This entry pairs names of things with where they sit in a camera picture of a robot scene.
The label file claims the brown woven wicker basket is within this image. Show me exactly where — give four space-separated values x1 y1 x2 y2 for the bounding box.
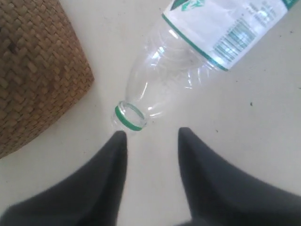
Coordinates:
0 0 94 157

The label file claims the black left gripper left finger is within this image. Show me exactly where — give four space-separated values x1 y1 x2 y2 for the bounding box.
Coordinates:
0 131 128 226

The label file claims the clear plastic bottle green label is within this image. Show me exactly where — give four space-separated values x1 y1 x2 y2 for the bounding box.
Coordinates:
112 0 295 132

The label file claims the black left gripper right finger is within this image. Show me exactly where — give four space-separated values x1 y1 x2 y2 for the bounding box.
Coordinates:
178 127 301 226

